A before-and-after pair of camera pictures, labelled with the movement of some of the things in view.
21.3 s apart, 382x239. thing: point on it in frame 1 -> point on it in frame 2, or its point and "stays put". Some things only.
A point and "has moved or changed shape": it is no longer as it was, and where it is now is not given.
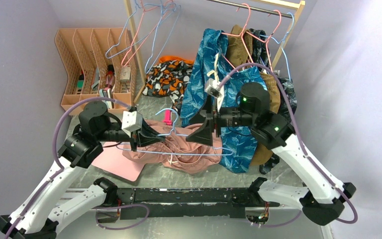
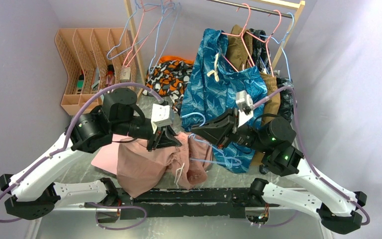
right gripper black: x=204 y=135 -> x=220 y=132
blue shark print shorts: x=211 y=75 stays put
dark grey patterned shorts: x=261 y=47 stays put
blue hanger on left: x=130 y=17 stays put
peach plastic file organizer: x=97 y=62 stays put
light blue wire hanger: x=229 y=153 -> x=223 y=157
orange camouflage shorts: x=169 y=77 stays put
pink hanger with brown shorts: x=266 y=41 stays put
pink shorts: x=176 y=152 has moved or changed shape
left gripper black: x=138 y=139 -> x=165 y=140
